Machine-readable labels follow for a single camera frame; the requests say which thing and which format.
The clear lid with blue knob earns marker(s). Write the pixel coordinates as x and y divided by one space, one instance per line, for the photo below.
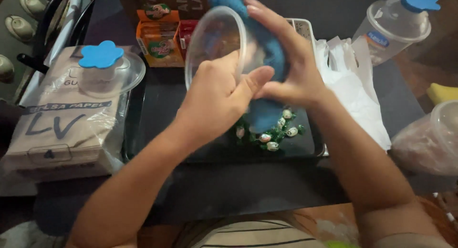
107 67

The grey stove with knobs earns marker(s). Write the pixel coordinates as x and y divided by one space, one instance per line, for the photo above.
18 33

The yellow sponge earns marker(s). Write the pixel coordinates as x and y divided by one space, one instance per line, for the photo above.
443 93

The red snack box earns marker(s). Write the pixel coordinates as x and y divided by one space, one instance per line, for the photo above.
186 35

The person's right fingers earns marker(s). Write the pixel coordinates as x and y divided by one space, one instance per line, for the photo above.
266 17

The clear jar with blue lid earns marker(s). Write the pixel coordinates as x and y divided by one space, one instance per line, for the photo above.
390 29

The black tray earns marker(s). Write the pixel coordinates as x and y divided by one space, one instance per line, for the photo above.
161 108

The clear round plastic container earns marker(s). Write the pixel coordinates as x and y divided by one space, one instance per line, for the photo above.
214 37

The pile of green wrapped candies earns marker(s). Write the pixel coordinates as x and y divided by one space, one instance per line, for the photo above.
279 133

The white plastic bags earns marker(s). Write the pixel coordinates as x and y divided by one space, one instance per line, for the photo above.
350 94

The brown cardboard carton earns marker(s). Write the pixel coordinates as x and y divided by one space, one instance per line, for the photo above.
179 3

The blue cloth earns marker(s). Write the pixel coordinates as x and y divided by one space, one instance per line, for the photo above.
266 44

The orange snack box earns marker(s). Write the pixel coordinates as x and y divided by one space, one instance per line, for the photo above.
159 38

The pack of brown paper bags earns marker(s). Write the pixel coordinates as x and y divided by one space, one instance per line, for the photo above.
60 126

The white plastic basket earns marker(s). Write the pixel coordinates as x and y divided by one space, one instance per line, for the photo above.
304 29

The person's striped shirt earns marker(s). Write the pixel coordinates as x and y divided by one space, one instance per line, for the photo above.
250 235

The clear container with plastic wrap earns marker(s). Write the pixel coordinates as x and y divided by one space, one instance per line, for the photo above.
429 144

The person's left hand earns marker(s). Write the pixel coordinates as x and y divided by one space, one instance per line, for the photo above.
211 101

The person's right hand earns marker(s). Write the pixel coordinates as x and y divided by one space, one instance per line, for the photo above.
300 69

